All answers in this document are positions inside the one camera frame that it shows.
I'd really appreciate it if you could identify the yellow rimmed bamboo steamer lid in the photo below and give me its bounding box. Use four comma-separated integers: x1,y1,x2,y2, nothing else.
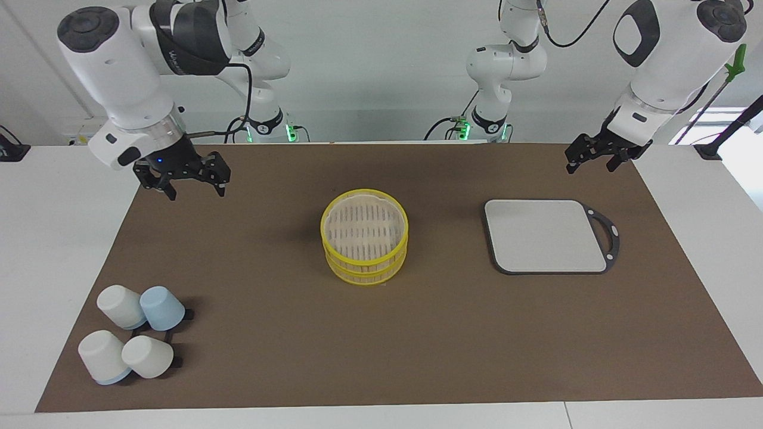
320,189,410,267

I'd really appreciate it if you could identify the yellow rimmed bamboo steamer base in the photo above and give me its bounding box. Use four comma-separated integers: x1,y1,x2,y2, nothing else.
325,240,409,287

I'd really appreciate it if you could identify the grey cutting board black rim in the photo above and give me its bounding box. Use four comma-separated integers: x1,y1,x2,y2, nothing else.
482,198,621,275

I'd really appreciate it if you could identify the black pole with base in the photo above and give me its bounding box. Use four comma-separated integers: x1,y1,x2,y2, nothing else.
694,94,763,160

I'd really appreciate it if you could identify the light blue cup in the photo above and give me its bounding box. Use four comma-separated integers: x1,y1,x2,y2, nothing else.
139,286,186,331

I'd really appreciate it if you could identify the plain white cup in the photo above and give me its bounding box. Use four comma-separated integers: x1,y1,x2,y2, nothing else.
122,335,175,380
97,285,148,330

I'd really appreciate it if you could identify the black cup rack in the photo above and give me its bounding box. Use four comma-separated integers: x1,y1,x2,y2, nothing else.
128,308,196,370

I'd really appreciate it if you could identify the thin rod with green tip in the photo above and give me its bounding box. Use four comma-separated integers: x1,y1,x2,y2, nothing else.
674,43,748,145

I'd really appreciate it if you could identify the brown table mat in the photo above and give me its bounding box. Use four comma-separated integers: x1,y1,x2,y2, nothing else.
35,143,763,413

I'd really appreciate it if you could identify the white cup with blue rim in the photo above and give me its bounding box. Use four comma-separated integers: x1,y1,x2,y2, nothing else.
78,329,133,386

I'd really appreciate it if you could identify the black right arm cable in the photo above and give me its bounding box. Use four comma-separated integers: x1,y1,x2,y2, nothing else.
185,63,255,139

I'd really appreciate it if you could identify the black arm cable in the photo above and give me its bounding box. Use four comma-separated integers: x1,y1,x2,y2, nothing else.
185,63,255,139
535,0,615,49

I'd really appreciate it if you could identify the white wall socket box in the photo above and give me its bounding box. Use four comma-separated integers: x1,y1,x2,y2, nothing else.
64,117,107,145

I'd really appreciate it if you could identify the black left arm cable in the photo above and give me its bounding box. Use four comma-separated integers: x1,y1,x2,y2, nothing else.
535,0,615,49

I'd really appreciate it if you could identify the black left base cable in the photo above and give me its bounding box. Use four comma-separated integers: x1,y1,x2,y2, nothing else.
424,89,480,141

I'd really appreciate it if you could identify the black clamp mount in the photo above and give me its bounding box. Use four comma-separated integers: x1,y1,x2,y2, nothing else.
0,125,30,163

